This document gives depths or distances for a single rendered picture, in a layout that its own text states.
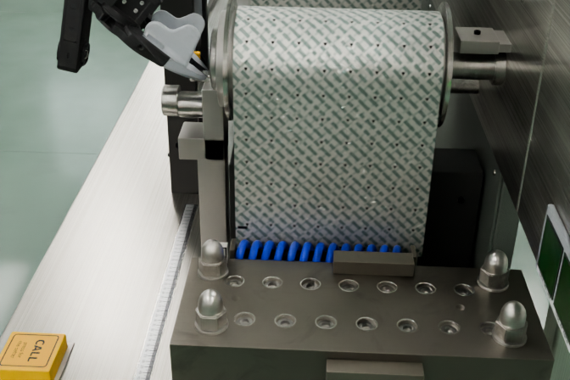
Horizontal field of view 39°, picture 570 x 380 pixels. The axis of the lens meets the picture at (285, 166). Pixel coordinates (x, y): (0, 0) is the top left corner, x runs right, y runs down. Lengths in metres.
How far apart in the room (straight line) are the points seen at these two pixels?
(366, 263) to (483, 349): 0.17
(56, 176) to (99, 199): 2.00
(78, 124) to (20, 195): 0.65
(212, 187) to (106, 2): 0.29
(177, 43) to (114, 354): 0.40
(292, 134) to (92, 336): 0.38
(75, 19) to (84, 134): 2.75
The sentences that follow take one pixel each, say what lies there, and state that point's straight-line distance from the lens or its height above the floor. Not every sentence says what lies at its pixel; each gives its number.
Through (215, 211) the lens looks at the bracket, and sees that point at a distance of 1.09.
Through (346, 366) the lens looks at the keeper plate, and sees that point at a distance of 0.85.
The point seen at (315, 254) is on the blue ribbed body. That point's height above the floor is 1.04.
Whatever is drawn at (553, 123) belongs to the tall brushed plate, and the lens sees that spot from 0.78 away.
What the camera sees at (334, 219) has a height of 1.07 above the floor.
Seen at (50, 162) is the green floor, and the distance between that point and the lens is 3.49.
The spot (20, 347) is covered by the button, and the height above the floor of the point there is 0.92.
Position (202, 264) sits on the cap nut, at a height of 1.05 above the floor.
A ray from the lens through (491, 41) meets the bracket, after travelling 0.95.
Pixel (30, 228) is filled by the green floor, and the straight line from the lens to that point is 3.06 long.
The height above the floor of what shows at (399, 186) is 1.12.
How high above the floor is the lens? 1.59
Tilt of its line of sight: 28 degrees down
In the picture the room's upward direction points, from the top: 1 degrees clockwise
